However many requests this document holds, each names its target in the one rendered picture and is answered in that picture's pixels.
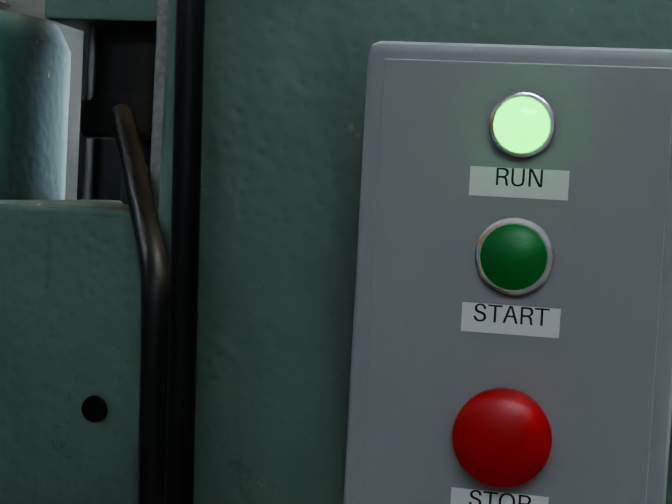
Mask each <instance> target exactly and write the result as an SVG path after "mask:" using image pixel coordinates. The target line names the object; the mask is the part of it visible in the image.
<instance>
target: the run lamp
mask: <svg viewBox="0 0 672 504"><path fill-rule="evenodd" d="M555 128H556V124H555V117H554V113H553V111H552V109H551V107H550V106H549V105H548V103H547V102H546V101H545V100H543V99H542V98H541V97H539V96H537V95H535V94H532V93H527V92H517V93H514V94H510V95H508V96H506V97H504V98H503V99H502V100H500V101H499V102H498V104H497V105H496V106H495V107H494V109H493V111H492V113H491V116H490V120H489V132H490V136H491V138H492V141H493V143H494V144H495V145H496V147H497V148H498V149H499V150H500V151H502V152H503V153H505V154H506V155H508V156H511V157H514V158H529V157H533V156H535V155H538V154H539V153H541V152H542V151H544V150H545V149H546V148H547V147H548V145H549V144H550V142H551V141H552V139H553V136H554V134H555Z"/></svg>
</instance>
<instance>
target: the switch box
mask: <svg viewBox="0 0 672 504"><path fill-rule="evenodd" d="M517 92H527V93H532V94H535V95H537V96H539V97H541V98H542V99H543V100H545V101H546V102H547V103H548V105H549V106H550V107H551V109H552V111H553V113H554V117H555V124H556V128H555V134H554V136H553V139H552V141H551V142H550V144H549V145H548V147H547V148H546V149H545V150H544V151H542V152H541V153H539V154H538V155H535V156H533V157H529V158H514V157H511V156H508V155H506V154H505V153H503V152H502V151H500V150H499V149H498V148H497V147H496V145H495V144H494V143H493V141H492V138H491V136H490V132H489V120H490V116H491V113H492V111H493V109H494V107H495V106H496V105H497V104H498V102H499V101H500V100H502V99H503V98H504V97H506V96H508V95H510V94H514V93H517ZM471 166H483V167H503V168H523V169H543V170H564V171H570V173H569V189H568V201H567V200H549V199H530V198H512V197H494V196H475V195H469V184H470V167H471ZM515 217H517V218H523V219H527V220H529V221H532V222H534V223H535V224H537V225H538V226H540V227H541V228H542V229H543V230H544V231H545V233H546V234H547V235H548V237H549V239H550V241H551V243H552V246H553V251H554V262H553V267H552V270H551V273H550V275H549V276H548V278H547V280H546V281H545V282H544V283H543V284H542V285H541V286H540V287H539V288H537V289H536V290H535V291H533V292H531V293H528V294H525V295H521V296H508V295H503V294H500V293H498V292H496V291H494V290H492V289H491V288H489V287H488V286H487V285H486V284H485V283H484V282H483V280H482V279H481V277H480V276H479V274H478V272H477V269H476V265H475V255H474V254H475V248H476V245H477V242H478V239H479V238H480V236H481V234H482V233H483V232H484V231H485V230H486V229H487V228H488V227H489V226H490V225H492V224H493V223H495V222H497V221H499V220H502V219H506V218H515ZM462 302H471V303H485V304H499V305H513V306H527V307H541V308H555V309H561V314H560V330H559V338H548V337H535V336H522V335H509V334H496V333H483V332H470V331H461V318H462ZM493 388H510V389H515V390H518V391H521V392H523V393H525V394H527V395H528V396H530V397H531V398H533V399H534V400H535V401H536V402H537V403H538V404H539V405H540V406H541V407H542V409H543V410H544V411H545V413H546V415H547V417H548V419H549V422H550V425H551V430H552V446H551V451H550V455H549V458H548V460H547V462H546V464H545V466H544V467H543V468H542V470H541V471H540V472H539V473H538V474H537V475H536V476H535V477H534V478H532V479H531V480H529V481H528V482H526V483H524V484H521V485H518V486H515V487H508V488H499V487H493V486H489V485H486V484H483V483H481V482H479V481H478V480H476V479H475V478H473V477H472V476H470V475H469V474H468V473H467V472H466V471H465V470H464V468H463V467H462V466H461V464H460V463H459V461H458V459H457V457H456V454H455V451H454V448H453V442H452V433H453V426H454V423H455V420H456V417H457V415H458V413H459V412H460V410H461V409H462V407H463V406H464V405H465V403H466V402H467V401H468V400H469V399H471V398H472V397H473V396H475V395H476V394H478V393H480V392H482V391H485V390H488V389H493ZM671 416H672V50H670V49H637V48H604V47H571V46H537V45H504V44H471V43H437V42H404V41H379V42H377V43H374V44H372V46H371V48H370V50H369V52H368V64H367V82H366V100H365V118H364V136H363V155H362V173H361V191H360V209H359V227H358V245H357V264H356V282H355V300H354V318H353V336H352V355H351V373H350V391H349V409H348V427H347V445H346V464H345V482H344V500H343V504H450V503H451V487H455V488H465V489H475V490H484V491H494V492H504V493H514V494H524V495H534V496H543V497H549V503H548V504H666V489H667V475H668V460H669V446H670V431H671Z"/></svg>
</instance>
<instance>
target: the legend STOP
mask: <svg viewBox="0 0 672 504"><path fill-rule="evenodd" d="M548 503H549V497H543V496H534V495H524V494H514V493H504V492H494V491H484V490H475V489H465V488H455V487H451V503H450V504H548Z"/></svg>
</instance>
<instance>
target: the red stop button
mask: <svg viewBox="0 0 672 504"><path fill-rule="evenodd" d="M452 442H453V448H454V451H455V454H456V457H457V459H458V461H459V463H460V464H461V466H462V467H463V468H464V470H465V471H466V472H467V473H468V474H469V475H470V476H472V477H473V478H475V479H476V480H478V481H479V482H481V483H483V484H486V485H489V486H493V487H499V488H508V487H515V486H518V485H521V484H524V483H526V482H528V481H529V480H531V479H532V478H534V477H535V476H536V475H537V474H538V473H539V472H540V471H541V470H542V468H543V467H544V466H545V464H546V462H547V460H548V458H549V455H550V451H551V446H552V430H551V425H550V422H549V419H548V417H547V415H546V413H545V411H544V410H543V409H542V407H541V406H540V405H539V404H538V403H537V402H536V401H535V400H534V399H533V398H531V397H530V396H528V395H527V394H525V393H523V392H521V391H518V390H515V389H510V388H493V389H488V390H485V391H482V392H480V393H478V394H476V395H475V396H473V397H472V398H471V399H469V400H468V401H467V402H466V403H465V405H464V406H463V407H462V409H461V410H460V412H459V413H458V415H457V417H456V420H455V423H454V426H453V433H452Z"/></svg>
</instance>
